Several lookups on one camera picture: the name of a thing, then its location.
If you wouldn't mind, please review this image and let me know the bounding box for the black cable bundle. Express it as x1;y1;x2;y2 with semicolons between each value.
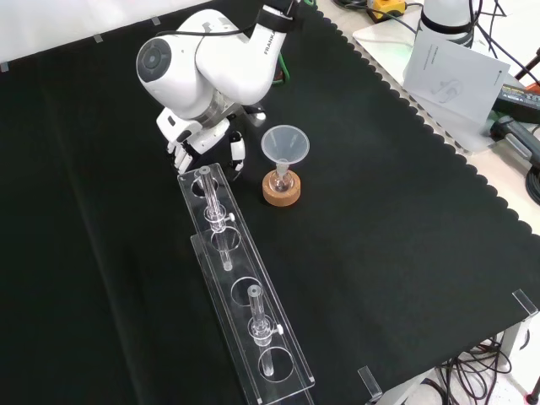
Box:
433;332;540;405

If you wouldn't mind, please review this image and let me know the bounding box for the white cylinder with black band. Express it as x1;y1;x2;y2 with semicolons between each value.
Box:
415;0;484;50

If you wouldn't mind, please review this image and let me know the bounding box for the black bench cloth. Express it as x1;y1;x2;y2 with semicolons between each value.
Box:
0;0;540;405

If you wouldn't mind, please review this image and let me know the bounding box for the pale board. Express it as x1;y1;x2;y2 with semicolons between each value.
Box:
352;18;504;154

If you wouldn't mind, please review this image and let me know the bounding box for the black power adapter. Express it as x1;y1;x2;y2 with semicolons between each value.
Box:
495;82;540;124

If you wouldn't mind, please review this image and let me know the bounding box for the translucent plastic funnel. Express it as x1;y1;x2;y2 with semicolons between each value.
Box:
260;125;311;179

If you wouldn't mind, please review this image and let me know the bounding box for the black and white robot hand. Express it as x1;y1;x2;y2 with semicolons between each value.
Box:
155;107;247;181

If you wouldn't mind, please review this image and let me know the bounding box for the clear acrylic funnel stand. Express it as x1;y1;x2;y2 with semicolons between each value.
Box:
176;163;316;405

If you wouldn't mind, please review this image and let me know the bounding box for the white paper booklet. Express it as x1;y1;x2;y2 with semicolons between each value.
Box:
402;31;512;134

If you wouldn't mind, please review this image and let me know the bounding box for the grey plug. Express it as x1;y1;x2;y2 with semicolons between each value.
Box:
490;115;540;162

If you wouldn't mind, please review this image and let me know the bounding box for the cork ring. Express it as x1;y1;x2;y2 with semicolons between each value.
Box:
262;170;304;208

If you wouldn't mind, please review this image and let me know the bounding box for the clear acrylic cloth clip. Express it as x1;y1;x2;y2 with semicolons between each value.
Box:
511;289;540;317
357;365;383;400

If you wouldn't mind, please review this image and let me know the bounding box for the clear round-bottom flask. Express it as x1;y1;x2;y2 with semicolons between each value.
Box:
271;166;294;192

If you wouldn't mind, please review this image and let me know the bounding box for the green cable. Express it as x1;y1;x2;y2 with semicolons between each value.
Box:
275;53;293;88

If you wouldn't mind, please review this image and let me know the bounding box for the yellow stop button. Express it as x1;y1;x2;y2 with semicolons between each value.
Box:
365;0;408;20

